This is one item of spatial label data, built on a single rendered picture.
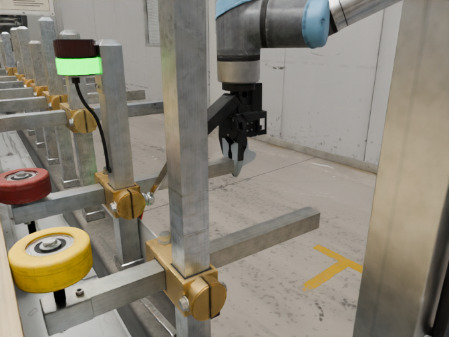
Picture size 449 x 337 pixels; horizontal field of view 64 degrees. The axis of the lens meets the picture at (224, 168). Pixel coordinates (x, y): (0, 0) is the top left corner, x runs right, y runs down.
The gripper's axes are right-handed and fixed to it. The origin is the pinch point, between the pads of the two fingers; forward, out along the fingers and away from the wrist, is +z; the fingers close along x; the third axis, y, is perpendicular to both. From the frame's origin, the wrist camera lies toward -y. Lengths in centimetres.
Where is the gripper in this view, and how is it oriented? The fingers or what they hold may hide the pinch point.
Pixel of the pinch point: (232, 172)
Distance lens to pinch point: 83.0
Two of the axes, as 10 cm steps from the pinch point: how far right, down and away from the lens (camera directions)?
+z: 0.2, 9.4, 3.5
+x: -5.6, -2.8, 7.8
